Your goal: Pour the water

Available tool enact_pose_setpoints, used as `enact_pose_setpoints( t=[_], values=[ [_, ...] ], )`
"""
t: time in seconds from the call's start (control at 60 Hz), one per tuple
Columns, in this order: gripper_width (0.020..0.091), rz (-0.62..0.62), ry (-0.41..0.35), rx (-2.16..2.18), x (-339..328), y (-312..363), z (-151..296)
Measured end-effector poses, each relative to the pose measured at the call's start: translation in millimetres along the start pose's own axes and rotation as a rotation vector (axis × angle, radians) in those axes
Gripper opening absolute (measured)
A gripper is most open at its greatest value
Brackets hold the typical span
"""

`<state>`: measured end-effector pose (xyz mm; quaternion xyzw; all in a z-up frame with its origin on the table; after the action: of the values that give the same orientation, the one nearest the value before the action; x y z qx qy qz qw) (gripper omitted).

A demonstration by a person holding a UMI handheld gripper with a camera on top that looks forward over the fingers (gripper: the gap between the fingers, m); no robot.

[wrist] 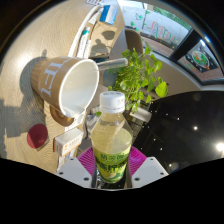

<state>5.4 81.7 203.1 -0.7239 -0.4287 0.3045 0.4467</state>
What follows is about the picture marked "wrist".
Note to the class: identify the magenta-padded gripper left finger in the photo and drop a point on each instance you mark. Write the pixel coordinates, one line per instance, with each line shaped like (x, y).
(75, 171)

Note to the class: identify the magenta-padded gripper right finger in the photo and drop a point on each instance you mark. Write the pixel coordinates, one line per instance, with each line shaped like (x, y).
(150, 170)

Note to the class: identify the clear green-label drink bottle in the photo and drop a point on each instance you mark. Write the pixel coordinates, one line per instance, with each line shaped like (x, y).
(111, 143)

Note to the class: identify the white orange flat box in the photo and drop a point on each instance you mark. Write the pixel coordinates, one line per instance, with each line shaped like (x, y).
(68, 143)

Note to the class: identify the flat round red coaster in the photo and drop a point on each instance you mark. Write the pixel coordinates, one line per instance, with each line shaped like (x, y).
(36, 136)

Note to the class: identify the ceiling spot lights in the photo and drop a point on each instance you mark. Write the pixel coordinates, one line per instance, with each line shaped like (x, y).
(195, 128)

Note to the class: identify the tan ceramic mug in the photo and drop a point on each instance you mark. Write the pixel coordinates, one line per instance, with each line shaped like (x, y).
(50, 81)

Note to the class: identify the green potted plant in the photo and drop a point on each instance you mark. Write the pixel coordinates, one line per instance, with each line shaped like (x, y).
(140, 76)

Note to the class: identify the window with painted decorations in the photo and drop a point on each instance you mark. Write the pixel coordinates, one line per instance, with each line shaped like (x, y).
(200, 60)

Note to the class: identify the white tube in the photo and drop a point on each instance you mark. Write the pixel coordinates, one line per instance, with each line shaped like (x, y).
(84, 41)

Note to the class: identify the brown cardboard sheet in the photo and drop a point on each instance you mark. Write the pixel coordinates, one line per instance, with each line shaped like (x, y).
(106, 41)

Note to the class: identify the blue white tissue packet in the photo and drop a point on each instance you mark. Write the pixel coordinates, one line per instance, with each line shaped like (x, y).
(108, 14)

